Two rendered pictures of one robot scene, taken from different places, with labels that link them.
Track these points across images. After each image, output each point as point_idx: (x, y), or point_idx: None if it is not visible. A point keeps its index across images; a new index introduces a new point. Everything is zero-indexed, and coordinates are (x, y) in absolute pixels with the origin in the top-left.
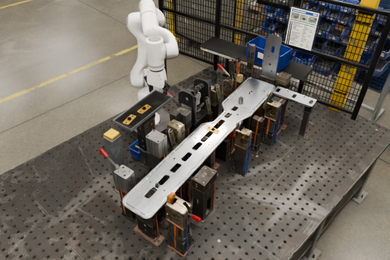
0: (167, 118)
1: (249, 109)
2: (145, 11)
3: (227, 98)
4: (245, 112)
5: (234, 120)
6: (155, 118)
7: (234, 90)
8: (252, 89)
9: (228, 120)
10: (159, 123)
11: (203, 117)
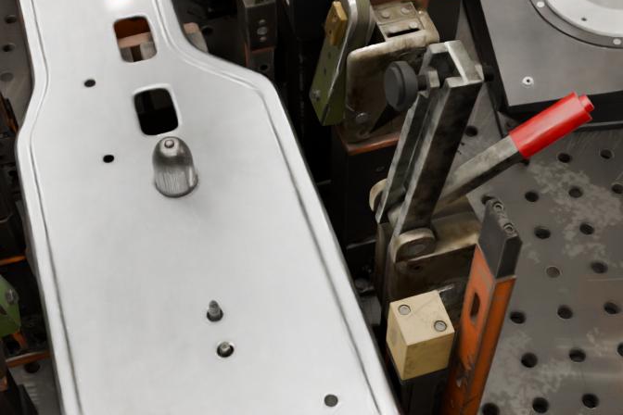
0: (571, 68)
1: (65, 174)
2: None
3: (284, 139)
4: (61, 129)
5: (64, 33)
6: (589, 7)
7: (339, 250)
8: (244, 377)
9: (90, 12)
10: (540, 10)
11: (284, 8)
